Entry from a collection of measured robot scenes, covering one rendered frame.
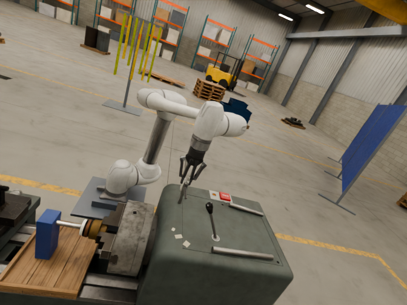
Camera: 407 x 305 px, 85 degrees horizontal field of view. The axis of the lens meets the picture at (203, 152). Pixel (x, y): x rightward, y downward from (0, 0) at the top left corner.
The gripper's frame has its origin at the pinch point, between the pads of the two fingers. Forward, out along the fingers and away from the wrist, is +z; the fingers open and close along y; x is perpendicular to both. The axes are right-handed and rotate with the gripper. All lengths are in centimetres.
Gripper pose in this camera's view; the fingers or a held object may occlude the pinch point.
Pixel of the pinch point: (185, 184)
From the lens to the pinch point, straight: 108.6
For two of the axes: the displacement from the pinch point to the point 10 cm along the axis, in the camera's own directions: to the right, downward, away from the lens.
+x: 0.8, 4.4, -8.9
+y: -9.4, -2.6, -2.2
